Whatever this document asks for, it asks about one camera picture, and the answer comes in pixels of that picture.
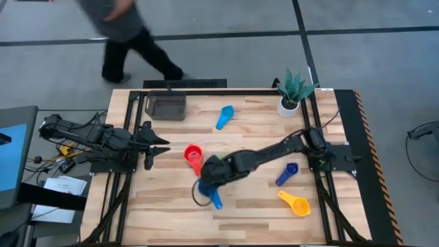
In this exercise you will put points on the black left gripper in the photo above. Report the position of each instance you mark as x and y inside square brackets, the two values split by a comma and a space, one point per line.
[141, 144]

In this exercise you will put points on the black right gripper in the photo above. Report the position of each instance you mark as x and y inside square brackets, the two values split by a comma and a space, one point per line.
[216, 169]

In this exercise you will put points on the orange measuring cup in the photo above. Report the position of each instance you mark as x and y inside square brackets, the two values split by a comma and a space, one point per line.
[198, 173]

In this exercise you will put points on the pink measuring cup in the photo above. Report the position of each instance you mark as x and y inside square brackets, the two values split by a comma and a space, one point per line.
[194, 156]

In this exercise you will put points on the large blue measuring cup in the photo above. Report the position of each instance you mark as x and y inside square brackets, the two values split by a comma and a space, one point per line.
[216, 202]

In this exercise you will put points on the grey plastic basket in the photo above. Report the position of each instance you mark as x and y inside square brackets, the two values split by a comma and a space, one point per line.
[166, 106]

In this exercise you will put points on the small light blue measuring cup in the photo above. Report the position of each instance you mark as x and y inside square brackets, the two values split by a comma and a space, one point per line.
[227, 112]

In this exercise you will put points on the small dark blue measuring cup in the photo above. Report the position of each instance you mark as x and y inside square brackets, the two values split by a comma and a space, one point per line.
[283, 178]

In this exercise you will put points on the yellow measuring cup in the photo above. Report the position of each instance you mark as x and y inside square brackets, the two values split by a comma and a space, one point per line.
[301, 206]

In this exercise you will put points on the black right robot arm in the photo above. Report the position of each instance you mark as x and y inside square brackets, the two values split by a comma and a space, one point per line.
[274, 151]

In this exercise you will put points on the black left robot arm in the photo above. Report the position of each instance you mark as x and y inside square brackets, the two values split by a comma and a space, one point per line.
[85, 133]

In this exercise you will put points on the white plant pot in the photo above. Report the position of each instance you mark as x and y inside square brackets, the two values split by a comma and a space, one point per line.
[283, 112]

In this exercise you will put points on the black power adapter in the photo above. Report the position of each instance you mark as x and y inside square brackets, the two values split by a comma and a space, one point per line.
[67, 166]

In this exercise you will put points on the white paper sheet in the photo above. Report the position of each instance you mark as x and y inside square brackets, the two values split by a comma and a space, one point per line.
[65, 185]
[51, 214]

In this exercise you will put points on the green snake plant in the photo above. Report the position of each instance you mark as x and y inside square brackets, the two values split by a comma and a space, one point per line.
[295, 89]

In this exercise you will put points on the black shelf beam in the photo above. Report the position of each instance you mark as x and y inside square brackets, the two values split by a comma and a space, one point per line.
[51, 200]

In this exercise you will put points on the person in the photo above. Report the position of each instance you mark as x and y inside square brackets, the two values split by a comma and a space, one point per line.
[116, 20]

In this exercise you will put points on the black mat with hazard stripes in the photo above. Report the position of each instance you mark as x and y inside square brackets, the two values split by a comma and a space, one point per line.
[350, 120]

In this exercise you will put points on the black aluminium table frame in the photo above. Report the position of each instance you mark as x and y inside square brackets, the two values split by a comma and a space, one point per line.
[240, 92]

